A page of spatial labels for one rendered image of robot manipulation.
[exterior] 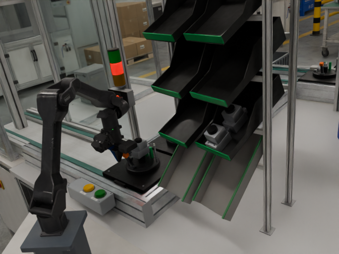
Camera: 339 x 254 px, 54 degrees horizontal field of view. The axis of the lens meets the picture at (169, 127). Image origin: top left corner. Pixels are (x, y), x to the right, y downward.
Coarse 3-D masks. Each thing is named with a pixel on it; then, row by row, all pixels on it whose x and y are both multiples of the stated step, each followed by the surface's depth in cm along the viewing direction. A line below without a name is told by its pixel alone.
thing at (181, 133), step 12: (180, 108) 112; (192, 108) 112; (204, 108) 110; (168, 120) 110; (180, 120) 111; (192, 120) 108; (204, 120) 102; (168, 132) 110; (180, 132) 107; (192, 132) 104; (180, 144) 102
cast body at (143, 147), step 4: (136, 140) 131; (140, 140) 130; (144, 140) 132; (140, 144) 130; (144, 144) 132; (136, 148) 131; (140, 148) 130; (144, 148) 132; (148, 148) 134; (132, 152) 132; (136, 152) 130; (140, 152) 131; (144, 152) 132; (148, 152) 134; (132, 156) 133; (136, 156) 131; (140, 156) 131
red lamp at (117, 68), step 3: (111, 63) 138; (114, 63) 137; (117, 63) 137; (120, 63) 138; (111, 66) 138; (114, 66) 138; (117, 66) 138; (120, 66) 139; (111, 69) 139; (114, 69) 138; (117, 69) 138; (120, 69) 139; (111, 72) 141; (114, 72) 139; (117, 72) 139; (120, 72) 139; (123, 72) 141
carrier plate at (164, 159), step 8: (160, 160) 139; (168, 160) 138; (112, 168) 138; (120, 168) 137; (160, 168) 133; (104, 176) 136; (112, 176) 132; (120, 176) 132; (128, 176) 131; (136, 176) 130; (144, 176) 129; (152, 176) 129; (160, 176) 128; (128, 184) 126; (136, 184) 125; (144, 184) 124; (152, 184) 125; (144, 192) 122
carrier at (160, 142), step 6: (156, 138) 158; (162, 138) 157; (150, 144) 153; (156, 144) 152; (162, 144) 151; (168, 144) 150; (174, 144) 147; (156, 150) 149; (162, 150) 146; (168, 150) 146; (174, 150) 145
